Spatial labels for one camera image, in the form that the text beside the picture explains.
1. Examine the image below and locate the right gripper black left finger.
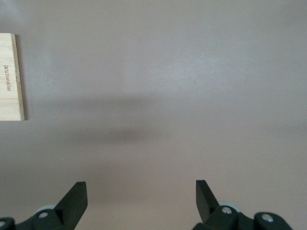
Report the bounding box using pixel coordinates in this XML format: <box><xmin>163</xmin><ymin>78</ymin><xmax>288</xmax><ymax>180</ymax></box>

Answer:
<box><xmin>0</xmin><ymin>181</ymin><xmax>88</xmax><ymax>230</ymax></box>

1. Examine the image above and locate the bamboo cutting board metal handle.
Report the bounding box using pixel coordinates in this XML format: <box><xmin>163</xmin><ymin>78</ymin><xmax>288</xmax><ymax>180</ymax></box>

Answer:
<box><xmin>0</xmin><ymin>33</ymin><xmax>25</xmax><ymax>122</ymax></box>

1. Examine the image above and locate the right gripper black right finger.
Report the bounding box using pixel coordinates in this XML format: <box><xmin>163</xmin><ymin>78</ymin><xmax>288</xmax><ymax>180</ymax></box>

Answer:
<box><xmin>191</xmin><ymin>179</ymin><xmax>295</xmax><ymax>230</ymax></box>

